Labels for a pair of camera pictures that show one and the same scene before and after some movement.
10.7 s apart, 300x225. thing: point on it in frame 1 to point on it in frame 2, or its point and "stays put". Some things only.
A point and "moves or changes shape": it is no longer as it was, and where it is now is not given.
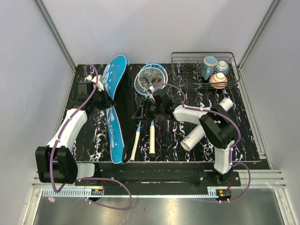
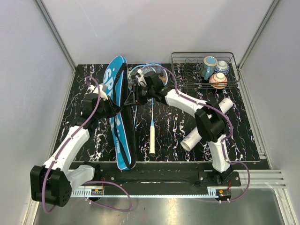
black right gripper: [146, 105] to [131, 100]
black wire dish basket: [204, 70] stays put
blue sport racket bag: [117, 83] stays put
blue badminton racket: [147, 80] moves or changes shape
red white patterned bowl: [218, 80] stays put
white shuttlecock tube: [190, 140] stays put
